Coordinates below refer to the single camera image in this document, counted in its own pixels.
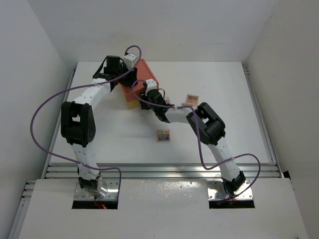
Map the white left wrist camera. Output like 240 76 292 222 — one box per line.
122 53 138 69

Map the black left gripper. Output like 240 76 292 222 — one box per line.
115 62 138 88

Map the aluminium frame rail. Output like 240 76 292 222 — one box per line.
43 163 282 179

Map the pink eyeshadow palette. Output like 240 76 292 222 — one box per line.
181 103 194 107

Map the white front cover panel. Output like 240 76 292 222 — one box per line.
19 178 308 239

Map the small clear eyeshadow palette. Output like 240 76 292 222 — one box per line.
165 97 172 105

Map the yellow drawer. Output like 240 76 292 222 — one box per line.
127 99 141 110

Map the purple cable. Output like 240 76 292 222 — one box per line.
30 45 143 199
131 79 261 201

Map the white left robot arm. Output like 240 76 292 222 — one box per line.
61 53 138 198

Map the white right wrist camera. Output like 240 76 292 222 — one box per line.
145 79 158 93

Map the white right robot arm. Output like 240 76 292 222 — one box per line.
140 89 246 196

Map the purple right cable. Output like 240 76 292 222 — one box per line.
131 79 261 201

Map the brown eyeshadow palette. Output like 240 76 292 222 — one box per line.
185 94 199 106

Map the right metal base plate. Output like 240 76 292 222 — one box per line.
207 179 253 201

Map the metal base plate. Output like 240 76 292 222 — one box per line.
207 179 253 201
73 180 119 201

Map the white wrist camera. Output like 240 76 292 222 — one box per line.
122 53 138 69
145 79 158 93

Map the colourful eyeshadow palette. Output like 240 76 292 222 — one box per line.
156 129 171 142

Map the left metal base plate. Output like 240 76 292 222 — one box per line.
73 180 119 201

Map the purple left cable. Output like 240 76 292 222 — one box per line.
30 45 143 199

